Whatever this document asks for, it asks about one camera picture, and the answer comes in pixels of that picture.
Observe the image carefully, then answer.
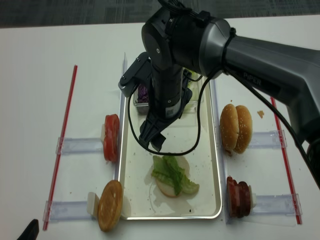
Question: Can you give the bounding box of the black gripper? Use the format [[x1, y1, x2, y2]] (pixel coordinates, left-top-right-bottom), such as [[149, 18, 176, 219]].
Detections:
[[139, 105, 183, 152]]

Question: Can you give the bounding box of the green lettuce leaf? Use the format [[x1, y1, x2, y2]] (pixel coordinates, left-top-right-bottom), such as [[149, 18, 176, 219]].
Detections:
[[151, 155, 200, 198]]

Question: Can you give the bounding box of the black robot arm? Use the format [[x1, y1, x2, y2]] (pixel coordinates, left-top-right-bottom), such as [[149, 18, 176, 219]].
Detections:
[[141, 6, 320, 183]]

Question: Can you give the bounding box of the tomato slice stack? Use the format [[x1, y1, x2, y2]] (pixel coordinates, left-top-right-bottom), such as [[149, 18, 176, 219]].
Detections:
[[103, 114, 120, 163]]

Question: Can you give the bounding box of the white pusher block tomato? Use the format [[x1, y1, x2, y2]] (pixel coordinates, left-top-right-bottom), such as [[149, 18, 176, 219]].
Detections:
[[100, 124, 106, 143]]

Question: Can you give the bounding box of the green lettuce pile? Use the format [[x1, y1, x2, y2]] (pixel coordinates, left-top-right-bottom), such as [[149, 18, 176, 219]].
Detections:
[[185, 81, 201, 111]]

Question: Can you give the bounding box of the red meat patty left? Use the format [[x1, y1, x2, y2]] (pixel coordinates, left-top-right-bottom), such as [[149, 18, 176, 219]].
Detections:
[[226, 176, 241, 218]]

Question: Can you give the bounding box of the red meat patty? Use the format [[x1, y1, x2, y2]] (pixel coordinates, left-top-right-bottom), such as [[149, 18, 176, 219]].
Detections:
[[238, 181, 251, 218], [226, 176, 241, 218]]

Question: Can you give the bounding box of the red meat patty right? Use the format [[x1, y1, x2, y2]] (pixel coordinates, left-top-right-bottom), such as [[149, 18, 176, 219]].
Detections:
[[238, 181, 251, 218]]

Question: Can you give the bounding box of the white pusher block meat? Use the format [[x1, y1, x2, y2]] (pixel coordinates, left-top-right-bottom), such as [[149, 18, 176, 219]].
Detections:
[[248, 185, 257, 210]]

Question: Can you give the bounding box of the purple cabbage pile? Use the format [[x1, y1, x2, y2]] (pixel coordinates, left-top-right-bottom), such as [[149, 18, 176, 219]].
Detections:
[[137, 84, 149, 103]]

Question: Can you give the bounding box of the clear plastic salad container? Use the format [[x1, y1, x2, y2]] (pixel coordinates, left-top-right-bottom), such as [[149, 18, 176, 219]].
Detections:
[[133, 68, 202, 118]]

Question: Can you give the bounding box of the metal tray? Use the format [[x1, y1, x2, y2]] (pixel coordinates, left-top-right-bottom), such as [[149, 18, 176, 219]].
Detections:
[[118, 81, 223, 220]]

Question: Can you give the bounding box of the bottom bun slice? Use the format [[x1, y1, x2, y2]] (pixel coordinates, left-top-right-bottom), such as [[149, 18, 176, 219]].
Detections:
[[155, 156, 190, 198]]

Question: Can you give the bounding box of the brown bun slice left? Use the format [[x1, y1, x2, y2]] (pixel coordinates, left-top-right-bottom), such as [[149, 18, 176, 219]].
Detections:
[[98, 180, 123, 232]]

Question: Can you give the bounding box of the sesame bun outer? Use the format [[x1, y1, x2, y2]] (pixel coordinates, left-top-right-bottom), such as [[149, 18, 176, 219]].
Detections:
[[220, 103, 240, 152]]

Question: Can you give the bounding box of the sesame bun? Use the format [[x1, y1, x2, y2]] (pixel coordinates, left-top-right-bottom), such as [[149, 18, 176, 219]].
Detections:
[[234, 105, 253, 154], [220, 103, 240, 152]]

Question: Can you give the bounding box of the clear long divider right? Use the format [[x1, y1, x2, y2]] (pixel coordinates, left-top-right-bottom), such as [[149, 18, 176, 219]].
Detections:
[[210, 79, 232, 225]]

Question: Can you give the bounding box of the white pusher block lower left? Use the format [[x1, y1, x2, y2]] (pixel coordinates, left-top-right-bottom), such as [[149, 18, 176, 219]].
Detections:
[[86, 192, 100, 219]]

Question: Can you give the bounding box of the sesame bun inner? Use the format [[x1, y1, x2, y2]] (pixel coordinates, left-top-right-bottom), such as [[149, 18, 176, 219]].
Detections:
[[234, 105, 253, 154]]

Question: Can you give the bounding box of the red strip left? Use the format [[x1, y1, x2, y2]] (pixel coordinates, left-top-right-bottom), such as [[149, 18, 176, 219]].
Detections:
[[42, 65, 78, 231]]

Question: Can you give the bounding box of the red strip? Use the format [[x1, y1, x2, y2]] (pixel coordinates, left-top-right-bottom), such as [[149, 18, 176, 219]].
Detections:
[[270, 96, 303, 225], [42, 65, 78, 231]]

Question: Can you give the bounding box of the orange crumb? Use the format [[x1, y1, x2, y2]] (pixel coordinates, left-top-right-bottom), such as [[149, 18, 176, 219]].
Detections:
[[257, 110, 265, 119]]

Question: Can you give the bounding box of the red strip right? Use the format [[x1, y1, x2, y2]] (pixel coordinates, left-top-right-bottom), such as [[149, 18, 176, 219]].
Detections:
[[270, 96, 303, 225]]

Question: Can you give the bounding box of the black object corner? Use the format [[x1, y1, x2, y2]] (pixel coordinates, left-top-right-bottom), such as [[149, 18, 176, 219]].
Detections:
[[17, 219, 40, 240]]

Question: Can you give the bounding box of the black cable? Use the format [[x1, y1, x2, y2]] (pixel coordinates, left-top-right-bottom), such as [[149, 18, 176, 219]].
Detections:
[[127, 72, 316, 176]]

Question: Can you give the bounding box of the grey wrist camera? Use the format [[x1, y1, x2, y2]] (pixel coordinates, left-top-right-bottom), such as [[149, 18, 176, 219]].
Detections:
[[118, 52, 152, 98]]

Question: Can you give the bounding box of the clear rail left upper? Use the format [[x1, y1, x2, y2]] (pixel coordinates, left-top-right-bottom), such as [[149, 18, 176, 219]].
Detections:
[[55, 137, 103, 155]]

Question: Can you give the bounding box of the clear rail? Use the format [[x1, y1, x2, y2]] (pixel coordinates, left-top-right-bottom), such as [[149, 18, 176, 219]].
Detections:
[[248, 130, 287, 149], [250, 194, 302, 216], [42, 201, 94, 222], [55, 137, 103, 155]]

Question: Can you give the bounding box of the clear rail right upper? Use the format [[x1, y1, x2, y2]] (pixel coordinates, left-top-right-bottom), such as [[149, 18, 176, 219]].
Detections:
[[248, 130, 287, 149]]

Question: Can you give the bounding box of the clear rail left lower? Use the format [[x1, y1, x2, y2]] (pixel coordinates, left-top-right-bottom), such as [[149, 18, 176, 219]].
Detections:
[[42, 201, 94, 222]]

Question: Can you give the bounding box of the clear rail right lower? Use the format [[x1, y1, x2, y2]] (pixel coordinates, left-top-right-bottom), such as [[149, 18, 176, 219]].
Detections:
[[250, 194, 302, 216]]

